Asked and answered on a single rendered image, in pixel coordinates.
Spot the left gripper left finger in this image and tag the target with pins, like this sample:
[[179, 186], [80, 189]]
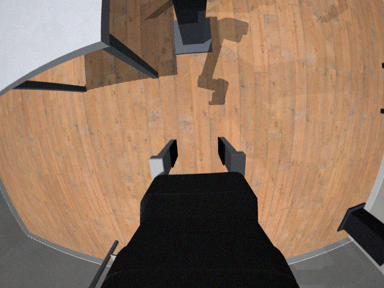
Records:
[[163, 161]]

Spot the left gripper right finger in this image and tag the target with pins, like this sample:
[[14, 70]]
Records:
[[234, 159]]

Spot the white table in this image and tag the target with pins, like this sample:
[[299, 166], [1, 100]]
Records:
[[60, 30]]

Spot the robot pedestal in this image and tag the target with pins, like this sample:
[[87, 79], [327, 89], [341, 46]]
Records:
[[192, 30]]

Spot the black box pedestal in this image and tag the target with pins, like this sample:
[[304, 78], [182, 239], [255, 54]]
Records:
[[366, 231]]

